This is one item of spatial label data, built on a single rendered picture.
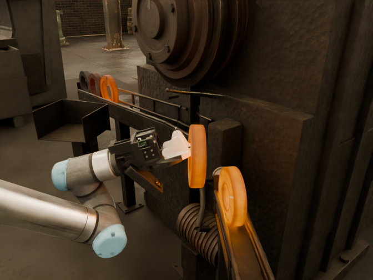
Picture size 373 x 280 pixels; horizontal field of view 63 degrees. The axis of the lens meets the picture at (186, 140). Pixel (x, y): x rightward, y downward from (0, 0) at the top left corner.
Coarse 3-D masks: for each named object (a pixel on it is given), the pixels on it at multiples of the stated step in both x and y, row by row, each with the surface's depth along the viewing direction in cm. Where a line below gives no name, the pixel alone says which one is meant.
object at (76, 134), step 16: (32, 112) 135; (48, 112) 144; (64, 112) 155; (80, 112) 152; (96, 112) 136; (48, 128) 145; (64, 128) 151; (80, 128) 149; (96, 128) 138; (80, 144) 143
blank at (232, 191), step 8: (224, 168) 79; (232, 168) 78; (224, 176) 79; (232, 176) 75; (240, 176) 75; (224, 184) 81; (232, 184) 73; (240, 184) 73; (224, 192) 83; (232, 192) 73; (240, 192) 72; (224, 200) 82; (232, 200) 73; (240, 200) 72; (224, 208) 81; (232, 208) 74; (240, 208) 72; (232, 216) 74; (240, 216) 73; (232, 224) 75; (240, 224) 76
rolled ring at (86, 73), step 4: (80, 72) 201; (84, 72) 196; (88, 72) 197; (80, 76) 203; (84, 76) 197; (88, 76) 195; (80, 80) 206; (84, 80) 207; (80, 84) 208; (84, 84) 208; (88, 84) 195; (84, 88) 208; (88, 88) 197
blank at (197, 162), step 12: (192, 132) 70; (204, 132) 70; (192, 144) 68; (204, 144) 68; (192, 156) 67; (204, 156) 67; (192, 168) 67; (204, 168) 67; (192, 180) 69; (204, 180) 69
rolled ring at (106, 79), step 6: (102, 78) 174; (108, 78) 168; (102, 84) 177; (108, 84) 169; (114, 84) 167; (102, 90) 179; (114, 90) 167; (102, 96) 181; (108, 96) 180; (114, 96) 168
